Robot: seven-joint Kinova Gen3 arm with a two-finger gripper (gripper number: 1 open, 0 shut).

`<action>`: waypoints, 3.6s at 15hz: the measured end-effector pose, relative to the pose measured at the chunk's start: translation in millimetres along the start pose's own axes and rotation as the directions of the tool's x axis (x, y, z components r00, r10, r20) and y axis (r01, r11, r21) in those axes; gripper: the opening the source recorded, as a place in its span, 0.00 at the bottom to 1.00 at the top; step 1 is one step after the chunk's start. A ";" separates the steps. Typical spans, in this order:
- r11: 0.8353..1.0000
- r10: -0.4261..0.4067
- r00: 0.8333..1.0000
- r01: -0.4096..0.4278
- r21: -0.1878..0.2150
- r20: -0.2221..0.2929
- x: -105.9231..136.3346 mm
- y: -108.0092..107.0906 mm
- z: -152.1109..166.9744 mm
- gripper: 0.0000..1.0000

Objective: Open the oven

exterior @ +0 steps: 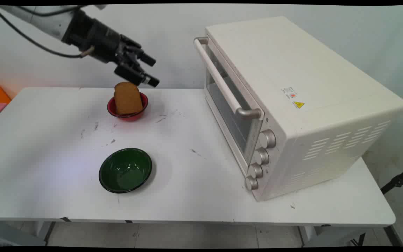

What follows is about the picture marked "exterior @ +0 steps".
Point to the white label sticker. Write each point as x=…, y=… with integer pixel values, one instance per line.
x=288, y=93

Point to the white table leg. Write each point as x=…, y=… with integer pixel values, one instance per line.
x=308, y=235
x=44, y=231

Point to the brown bread slice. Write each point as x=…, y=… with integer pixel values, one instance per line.
x=128, y=98

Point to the dark green bowl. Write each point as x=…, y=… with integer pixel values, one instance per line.
x=125, y=170

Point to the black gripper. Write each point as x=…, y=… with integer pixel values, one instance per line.
x=96, y=36

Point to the silver oven knob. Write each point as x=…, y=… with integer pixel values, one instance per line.
x=256, y=171
x=262, y=156
x=251, y=183
x=267, y=139

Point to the black tripod stand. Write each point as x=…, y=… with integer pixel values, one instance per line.
x=399, y=181

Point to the cream toaster oven body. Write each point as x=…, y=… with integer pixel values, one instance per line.
x=313, y=105

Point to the yellow warning sticker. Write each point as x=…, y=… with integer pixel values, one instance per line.
x=298, y=104

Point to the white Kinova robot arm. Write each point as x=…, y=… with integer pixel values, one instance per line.
x=44, y=19

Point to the red bowl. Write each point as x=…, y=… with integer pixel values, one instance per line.
x=128, y=112

